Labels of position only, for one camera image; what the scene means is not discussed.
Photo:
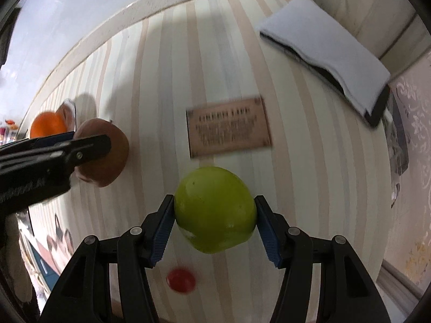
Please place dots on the green apple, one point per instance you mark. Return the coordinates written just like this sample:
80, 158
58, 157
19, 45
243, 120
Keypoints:
215, 208

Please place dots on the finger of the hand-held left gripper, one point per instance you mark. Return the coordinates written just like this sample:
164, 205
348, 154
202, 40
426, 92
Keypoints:
50, 138
91, 146

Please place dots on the striped tablecloth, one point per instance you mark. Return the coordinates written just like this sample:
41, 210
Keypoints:
303, 175

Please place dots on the black phone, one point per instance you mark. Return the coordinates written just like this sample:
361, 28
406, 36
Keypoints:
377, 114

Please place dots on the red cherry tomato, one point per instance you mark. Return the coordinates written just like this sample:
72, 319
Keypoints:
180, 280

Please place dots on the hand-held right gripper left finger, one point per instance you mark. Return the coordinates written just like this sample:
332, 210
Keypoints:
163, 232

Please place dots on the brown apple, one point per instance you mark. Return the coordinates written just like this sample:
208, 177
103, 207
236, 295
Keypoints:
114, 163

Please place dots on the person's left forearm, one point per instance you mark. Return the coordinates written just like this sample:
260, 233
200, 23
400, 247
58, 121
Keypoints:
18, 262

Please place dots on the large orange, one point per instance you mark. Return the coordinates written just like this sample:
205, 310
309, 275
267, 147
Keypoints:
47, 124

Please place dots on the white folded cloth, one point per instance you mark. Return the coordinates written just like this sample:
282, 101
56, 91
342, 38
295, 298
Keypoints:
323, 53

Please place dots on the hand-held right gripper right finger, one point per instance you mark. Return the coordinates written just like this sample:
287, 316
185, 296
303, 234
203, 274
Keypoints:
267, 232

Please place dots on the brown label patch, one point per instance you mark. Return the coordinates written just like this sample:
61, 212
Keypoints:
229, 126

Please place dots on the colourful wall stickers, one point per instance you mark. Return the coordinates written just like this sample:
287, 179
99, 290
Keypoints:
8, 123

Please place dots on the blue cabinet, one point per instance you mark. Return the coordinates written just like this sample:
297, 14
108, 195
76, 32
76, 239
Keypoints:
43, 265

